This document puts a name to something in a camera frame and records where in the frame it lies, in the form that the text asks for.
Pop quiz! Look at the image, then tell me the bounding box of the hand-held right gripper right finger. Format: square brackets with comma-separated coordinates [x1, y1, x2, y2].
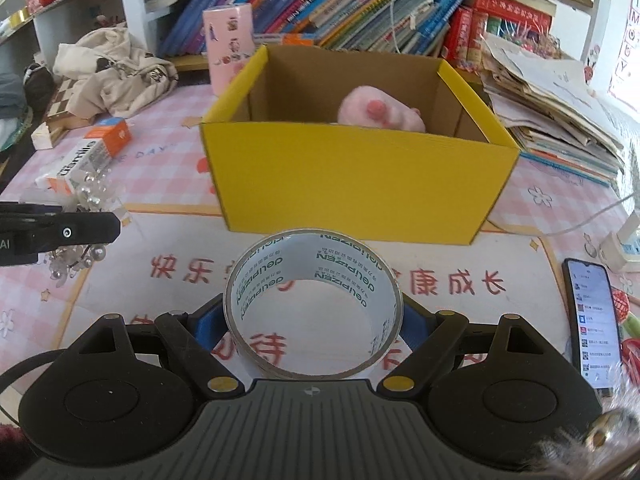
[376, 297, 546, 401]

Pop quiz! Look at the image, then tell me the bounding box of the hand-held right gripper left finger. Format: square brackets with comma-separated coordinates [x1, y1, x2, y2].
[65, 299, 246, 400]

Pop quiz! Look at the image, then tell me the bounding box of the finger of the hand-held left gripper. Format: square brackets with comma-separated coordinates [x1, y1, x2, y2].
[0, 202, 65, 217]
[30, 211, 122, 253]

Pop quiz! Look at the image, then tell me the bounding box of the clear crystal bead hair clip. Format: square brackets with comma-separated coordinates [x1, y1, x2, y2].
[47, 169, 132, 288]

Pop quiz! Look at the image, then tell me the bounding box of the clear packing tape roll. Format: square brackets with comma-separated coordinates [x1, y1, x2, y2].
[223, 230, 404, 380]

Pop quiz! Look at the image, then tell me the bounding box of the yellow cardboard box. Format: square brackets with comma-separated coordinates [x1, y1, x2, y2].
[200, 44, 522, 247]

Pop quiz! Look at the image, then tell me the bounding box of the pink plush toy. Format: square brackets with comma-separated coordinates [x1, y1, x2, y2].
[337, 86, 427, 133]

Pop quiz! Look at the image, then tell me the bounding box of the pale cloth pile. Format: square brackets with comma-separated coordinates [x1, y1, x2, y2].
[0, 117, 33, 153]

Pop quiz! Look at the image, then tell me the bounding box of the wooden chessboard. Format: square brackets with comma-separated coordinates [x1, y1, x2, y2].
[44, 77, 101, 133]

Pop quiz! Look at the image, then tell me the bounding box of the black bag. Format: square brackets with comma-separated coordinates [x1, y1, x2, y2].
[22, 62, 56, 111]

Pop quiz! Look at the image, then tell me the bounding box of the cream hoodie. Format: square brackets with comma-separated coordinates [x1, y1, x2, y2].
[52, 27, 179, 117]

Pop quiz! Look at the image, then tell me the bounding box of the black smartphone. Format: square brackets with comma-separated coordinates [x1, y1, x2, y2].
[562, 258, 623, 397]

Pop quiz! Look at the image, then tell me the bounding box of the red pink fuzzy garment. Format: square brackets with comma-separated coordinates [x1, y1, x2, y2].
[0, 425, 26, 480]

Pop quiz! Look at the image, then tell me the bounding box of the white power strip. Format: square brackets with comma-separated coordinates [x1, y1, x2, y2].
[600, 210, 640, 273]

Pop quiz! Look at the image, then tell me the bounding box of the wooden desk shelf unit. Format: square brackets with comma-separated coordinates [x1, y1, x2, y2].
[0, 0, 601, 73]

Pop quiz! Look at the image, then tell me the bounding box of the pink sticker-covered cylinder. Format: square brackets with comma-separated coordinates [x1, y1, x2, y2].
[202, 4, 256, 97]

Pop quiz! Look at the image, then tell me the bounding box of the stack of loose papers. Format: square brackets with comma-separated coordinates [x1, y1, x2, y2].
[480, 32, 628, 188]

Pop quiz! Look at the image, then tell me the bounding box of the row of leaning colourful books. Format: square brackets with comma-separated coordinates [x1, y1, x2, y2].
[159, 0, 557, 61]

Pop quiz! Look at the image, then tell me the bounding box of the alphabet wall poster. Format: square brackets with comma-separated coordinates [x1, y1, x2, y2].
[607, 0, 640, 101]

